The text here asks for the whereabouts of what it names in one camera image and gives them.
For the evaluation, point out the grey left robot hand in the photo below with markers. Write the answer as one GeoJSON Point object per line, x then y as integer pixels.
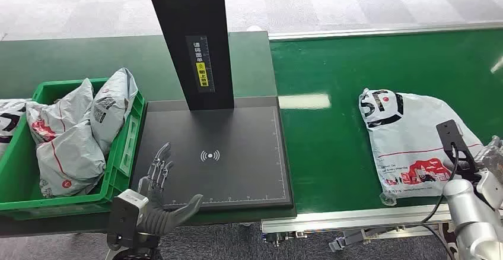
{"type": "Point", "coordinates": [157, 195]}

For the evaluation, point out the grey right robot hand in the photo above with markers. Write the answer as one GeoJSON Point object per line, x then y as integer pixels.
{"type": "Point", "coordinates": [495, 156]}

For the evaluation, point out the grey courier package black print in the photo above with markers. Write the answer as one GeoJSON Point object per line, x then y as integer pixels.
{"type": "Point", "coordinates": [408, 132]}

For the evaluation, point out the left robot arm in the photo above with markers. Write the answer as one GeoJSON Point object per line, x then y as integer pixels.
{"type": "Point", "coordinates": [155, 223]}

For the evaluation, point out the grey courier package red line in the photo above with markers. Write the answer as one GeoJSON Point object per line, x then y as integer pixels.
{"type": "Point", "coordinates": [72, 160]}

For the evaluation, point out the black inbound scanner machine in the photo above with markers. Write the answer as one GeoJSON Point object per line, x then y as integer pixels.
{"type": "Point", "coordinates": [235, 140]}

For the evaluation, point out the grey courier package QR code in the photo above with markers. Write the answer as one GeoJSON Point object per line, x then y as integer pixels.
{"type": "Point", "coordinates": [112, 105]}

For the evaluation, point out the grey courier package red print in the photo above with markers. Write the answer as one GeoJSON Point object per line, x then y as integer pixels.
{"type": "Point", "coordinates": [55, 116]}

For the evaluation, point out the white courier package black print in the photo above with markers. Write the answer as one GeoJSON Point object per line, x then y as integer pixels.
{"type": "Point", "coordinates": [10, 120]}

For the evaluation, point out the green conveyor belt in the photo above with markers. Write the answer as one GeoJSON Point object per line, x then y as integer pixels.
{"type": "Point", "coordinates": [326, 152]}

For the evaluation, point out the green plastic crate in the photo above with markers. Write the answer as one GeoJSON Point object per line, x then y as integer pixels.
{"type": "Point", "coordinates": [118, 160]}

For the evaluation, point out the black white patterned object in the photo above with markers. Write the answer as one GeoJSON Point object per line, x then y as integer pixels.
{"type": "Point", "coordinates": [448, 240]}

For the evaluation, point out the black yellow warning label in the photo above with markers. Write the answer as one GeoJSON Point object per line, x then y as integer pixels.
{"type": "Point", "coordinates": [201, 63]}

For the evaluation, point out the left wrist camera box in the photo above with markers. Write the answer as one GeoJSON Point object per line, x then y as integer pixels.
{"type": "Point", "coordinates": [127, 211]}

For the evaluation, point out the grey metal bracket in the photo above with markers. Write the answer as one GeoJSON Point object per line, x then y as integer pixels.
{"type": "Point", "coordinates": [347, 240]}

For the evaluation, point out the aluminium conveyor frame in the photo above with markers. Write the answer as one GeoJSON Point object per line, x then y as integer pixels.
{"type": "Point", "coordinates": [334, 218]}

